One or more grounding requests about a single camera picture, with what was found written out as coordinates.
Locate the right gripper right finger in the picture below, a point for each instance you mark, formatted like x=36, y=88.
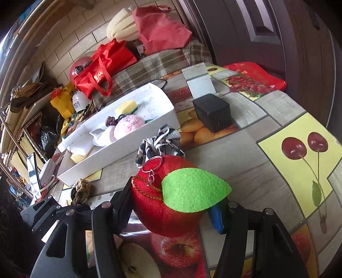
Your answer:
x=274, y=252

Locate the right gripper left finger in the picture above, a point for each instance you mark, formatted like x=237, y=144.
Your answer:
x=82, y=244

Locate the red plush apple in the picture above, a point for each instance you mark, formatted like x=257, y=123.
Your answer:
x=170, y=194

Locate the pink plush toy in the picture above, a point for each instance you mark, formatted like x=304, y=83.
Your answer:
x=127, y=125

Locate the zebra print scrunchie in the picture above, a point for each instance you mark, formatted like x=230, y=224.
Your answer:
x=166, y=142

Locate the yellow green scrub sponge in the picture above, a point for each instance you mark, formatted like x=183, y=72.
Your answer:
x=126, y=107

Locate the smartphone on stand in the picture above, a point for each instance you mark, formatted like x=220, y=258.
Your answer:
x=33, y=176

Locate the metal shelf rack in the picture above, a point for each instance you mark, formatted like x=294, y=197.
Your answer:
x=13, y=180

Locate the white cardboard box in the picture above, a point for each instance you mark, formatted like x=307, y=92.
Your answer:
x=93, y=145

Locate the yellow gift bag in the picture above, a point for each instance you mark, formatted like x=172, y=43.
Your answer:
x=61, y=99

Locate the white helmet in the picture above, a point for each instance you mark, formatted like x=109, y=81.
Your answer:
x=80, y=101

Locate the black power adapter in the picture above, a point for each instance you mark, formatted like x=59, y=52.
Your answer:
x=213, y=112

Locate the red helmet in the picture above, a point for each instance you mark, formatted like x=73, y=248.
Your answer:
x=78, y=66

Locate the red tote bag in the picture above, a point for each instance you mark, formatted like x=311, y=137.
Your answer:
x=108, y=60

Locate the red plastic bag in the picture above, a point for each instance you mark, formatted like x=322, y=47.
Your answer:
x=255, y=72

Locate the plaid covered bench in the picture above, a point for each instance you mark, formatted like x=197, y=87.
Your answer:
x=151, y=68

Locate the small white card stand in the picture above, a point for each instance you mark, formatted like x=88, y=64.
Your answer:
x=198, y=80

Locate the dark red cloth bag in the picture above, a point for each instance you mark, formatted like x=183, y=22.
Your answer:
x=158, y=31

